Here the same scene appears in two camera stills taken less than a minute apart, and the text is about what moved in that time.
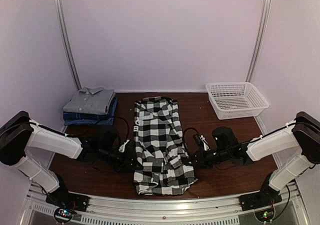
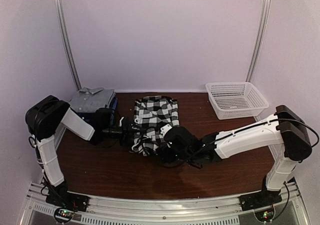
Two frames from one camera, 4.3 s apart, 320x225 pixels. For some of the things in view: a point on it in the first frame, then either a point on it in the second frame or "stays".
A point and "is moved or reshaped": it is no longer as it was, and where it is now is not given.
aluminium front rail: [290, 207] stays
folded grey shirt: [91, 100] stays
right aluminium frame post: [266, 8] stays
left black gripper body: [121, 163] → [118, 133]
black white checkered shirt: [162, 166] is moved or reshaped
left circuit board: [62, 215] stays
